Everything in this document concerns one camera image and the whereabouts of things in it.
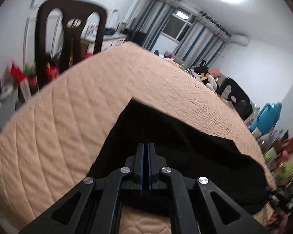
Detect black pants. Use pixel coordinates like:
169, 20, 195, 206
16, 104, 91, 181
88, 99, 269, 215

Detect beige quilted table cover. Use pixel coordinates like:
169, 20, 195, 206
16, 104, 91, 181
0, 42, 266, 233

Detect dark plastic chair far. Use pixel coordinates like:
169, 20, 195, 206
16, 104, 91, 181
216, 78, 252, 121

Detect dark plastic chair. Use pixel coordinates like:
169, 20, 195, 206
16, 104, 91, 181
34, 0, 107, 89
216, 78, 252, 121

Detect blue thermos jug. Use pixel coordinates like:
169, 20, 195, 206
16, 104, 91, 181
248, 102, 282, 135

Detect striped window curtains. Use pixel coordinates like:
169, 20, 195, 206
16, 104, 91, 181
130, 0, 232, 68

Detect window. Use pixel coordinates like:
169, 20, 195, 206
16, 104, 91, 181
162, 8, 195, 42

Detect white air conditioner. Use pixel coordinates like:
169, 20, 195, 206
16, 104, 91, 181
230, 34, 249, 47

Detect dark plastic chair left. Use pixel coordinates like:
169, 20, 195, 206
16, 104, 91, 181
34, 0, 107, 89

